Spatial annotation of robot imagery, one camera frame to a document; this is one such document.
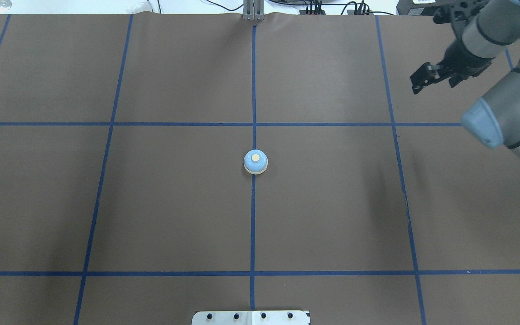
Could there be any black power box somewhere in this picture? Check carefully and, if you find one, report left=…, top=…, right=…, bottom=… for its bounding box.
left=396, top=0, right=442, bottom=16

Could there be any aluminium frame post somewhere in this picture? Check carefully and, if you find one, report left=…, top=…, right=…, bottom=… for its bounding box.
left=242, top=0, right=265, bottom=21

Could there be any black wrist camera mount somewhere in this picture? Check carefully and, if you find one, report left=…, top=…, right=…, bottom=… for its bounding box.
left=432, top=0, right=489, bottom=35

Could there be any brown paper table mat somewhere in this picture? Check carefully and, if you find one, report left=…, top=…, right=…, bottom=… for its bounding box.
left=0, top=13, right=520, bottom=325

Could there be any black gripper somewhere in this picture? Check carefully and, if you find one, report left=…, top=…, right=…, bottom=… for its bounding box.
left=410, top=40, right=492, bottom=95

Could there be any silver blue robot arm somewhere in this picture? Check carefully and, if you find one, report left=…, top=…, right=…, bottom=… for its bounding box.
left=410, top=0, right=520, bottom=159

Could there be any blue service bell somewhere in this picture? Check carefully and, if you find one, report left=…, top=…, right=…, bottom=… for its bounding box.
left=243, top=149, right=269, bottom=175

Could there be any white camera mast with base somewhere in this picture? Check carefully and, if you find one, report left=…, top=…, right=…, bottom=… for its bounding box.
left=191, top=310, right=311, bottom=325

